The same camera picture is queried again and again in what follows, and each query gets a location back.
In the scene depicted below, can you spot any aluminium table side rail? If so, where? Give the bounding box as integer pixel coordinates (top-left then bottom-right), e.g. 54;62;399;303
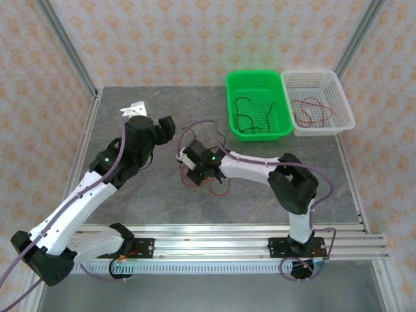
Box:
57;89;103;225
334;135;371;235

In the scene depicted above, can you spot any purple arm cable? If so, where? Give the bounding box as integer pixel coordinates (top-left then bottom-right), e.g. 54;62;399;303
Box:
0;112;131;312
177;120;337;282

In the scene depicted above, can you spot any white slotted cable duct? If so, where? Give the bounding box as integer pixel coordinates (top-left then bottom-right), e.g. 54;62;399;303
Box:
68;259;326;276

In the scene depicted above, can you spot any white plastic basket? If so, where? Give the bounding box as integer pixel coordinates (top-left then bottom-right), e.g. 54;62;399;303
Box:
279;68;356;137

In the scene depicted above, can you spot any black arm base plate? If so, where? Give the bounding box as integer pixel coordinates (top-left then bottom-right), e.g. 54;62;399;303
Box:
128;238;155;260
268;237;327;260

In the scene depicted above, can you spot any aluminium frame post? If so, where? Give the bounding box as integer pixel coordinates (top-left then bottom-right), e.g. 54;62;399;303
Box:
333;0;387;79
34;0;100;98

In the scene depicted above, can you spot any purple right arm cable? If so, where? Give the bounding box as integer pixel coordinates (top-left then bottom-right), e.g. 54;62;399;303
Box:
177;120;337;282

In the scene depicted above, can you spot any grey metal shelf plate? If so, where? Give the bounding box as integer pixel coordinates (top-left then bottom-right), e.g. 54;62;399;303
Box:
35;272;387;312

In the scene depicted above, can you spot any green plastic basket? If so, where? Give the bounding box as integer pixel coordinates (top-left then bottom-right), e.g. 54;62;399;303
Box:
226;70;294;143

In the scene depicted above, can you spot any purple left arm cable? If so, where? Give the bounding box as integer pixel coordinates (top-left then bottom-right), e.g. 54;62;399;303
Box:
0;112;131;312

